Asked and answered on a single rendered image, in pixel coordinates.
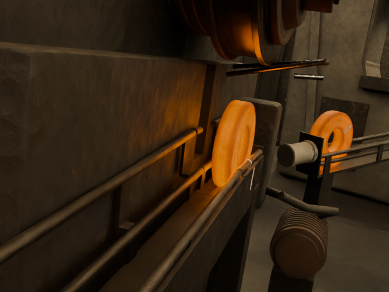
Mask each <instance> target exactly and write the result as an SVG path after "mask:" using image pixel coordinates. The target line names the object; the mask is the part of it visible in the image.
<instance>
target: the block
mask: <svg viewBox="0 0 389 292"><path fill-rule="evenodd" d="M236 100H240V101H246V102H250V103H252V104H253V105H254V107H255V115H256V123H255V135H254V142H253V145H259V146H263V154H262V155H264V156H265V157H264V161H263V167H262V174H261V178H260V184H259V190H258V196H257V200H256V206H255V208H256V209H260V207H261V206H262V205H263V203H264V201H265V199H266V194H265V191H266V187H267V186H269V180H270V173H271V167H272V163H273V157H274V152H275V147H276V141H277V135H278V129H279V125H280V119H281V113H282V105H281V104H280V103H278V102H274V101H267V100H261V99H257V98H250V97H242V98H238V99H236Z"/></svg>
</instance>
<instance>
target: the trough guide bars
mask: <svg viewBox="0 0 389 292"><path fill-rule="evenodd" d="M385 136H389V132H387V133H381V134H375V135H371V136H365V137H358V138H353V139H352V142H351V143H355V142H357V144H355V145H351V146H350V148H348V149H343V150H339V151H333V152H328V153H324V154H322V158H325V160H323V161H321V166H323V165H324V169H323V174H324V176H323V177H327V176H329V172H330V167H331V163H336V162H341V161H344V160H349V159H354V158H359V157H362V156H367V155H371V154H377V157H376V161H377V164H378V163H381V159H382V156H383V152H384V151H389V147H384V146H385V145H388V144H389V138H384V139H381V140H375V141H370V142H366V143H362V141H365V140H370V139H374V138H380V137H385ZM374 147H378V149H374V150H371V151H365V152H361V150H364V149H369V148H374ZM350 152H355V154H352V155H347V156H342V157H338V158H333V159H332V156H336V155H341V154H346V153H350ZM322 158H321V159H322Z"/></svg>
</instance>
